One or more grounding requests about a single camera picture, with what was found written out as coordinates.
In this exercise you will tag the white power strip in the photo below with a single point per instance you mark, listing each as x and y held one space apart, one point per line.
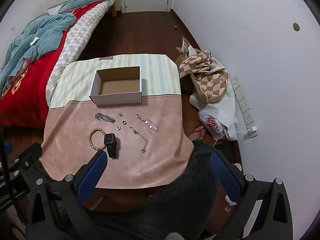
243 102

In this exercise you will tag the cardboard box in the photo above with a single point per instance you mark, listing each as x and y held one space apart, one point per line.
120 86

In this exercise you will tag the white charger plug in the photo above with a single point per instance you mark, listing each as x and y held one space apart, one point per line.
253 129

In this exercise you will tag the white plastic bag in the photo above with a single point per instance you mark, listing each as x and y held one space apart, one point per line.
220 107

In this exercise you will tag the blue quilt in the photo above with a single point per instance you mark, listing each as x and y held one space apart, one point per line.
42 32

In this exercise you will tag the red patterned bag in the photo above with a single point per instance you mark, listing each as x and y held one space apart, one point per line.
211 123

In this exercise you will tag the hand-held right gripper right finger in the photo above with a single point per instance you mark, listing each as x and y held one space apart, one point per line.
226 177

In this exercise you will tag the foot in red sandal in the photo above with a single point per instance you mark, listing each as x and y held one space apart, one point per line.
197 131

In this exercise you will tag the black smartwatch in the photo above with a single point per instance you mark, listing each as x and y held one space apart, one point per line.
109 139

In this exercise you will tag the bed with red blanket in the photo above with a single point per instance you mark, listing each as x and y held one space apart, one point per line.
27 90

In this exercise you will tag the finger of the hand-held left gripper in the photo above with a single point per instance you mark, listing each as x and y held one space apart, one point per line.
7 148
28 155

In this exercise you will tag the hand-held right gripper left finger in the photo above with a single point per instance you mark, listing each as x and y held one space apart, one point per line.
92 177

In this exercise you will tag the pink and striped tablecloth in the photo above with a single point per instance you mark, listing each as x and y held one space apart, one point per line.
150 160

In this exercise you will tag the checkered bed sheet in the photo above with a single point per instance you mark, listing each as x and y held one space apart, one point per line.
77 35

